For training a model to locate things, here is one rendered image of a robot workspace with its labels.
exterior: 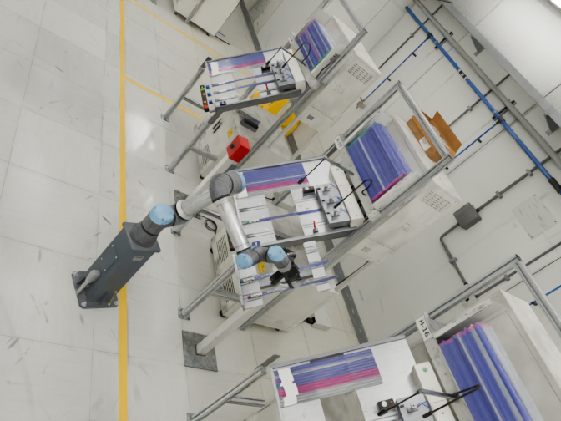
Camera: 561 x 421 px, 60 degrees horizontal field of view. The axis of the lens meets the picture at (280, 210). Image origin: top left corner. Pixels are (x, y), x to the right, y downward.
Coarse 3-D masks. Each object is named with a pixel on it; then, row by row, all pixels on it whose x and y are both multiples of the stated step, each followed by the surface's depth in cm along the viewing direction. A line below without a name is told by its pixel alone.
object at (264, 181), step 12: (276, 168) 342; (288, 168) 342; (300, 168) 341; (252, 180) 334; (264, 180) 334; (276, 180) 334; (288, 180) 333; (252, 192) 327; (264, 192) 326; (276, 192) 327
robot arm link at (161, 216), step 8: (152, 208) 258; (160, 208) 257; (168, 208) 260; (152, 216) 255; (160, 216) 254; (168, 216) 257; (144, 224) 258; (152, 224) 256; (160, 224) 255; (168, 224) 260; (152, 232) 259
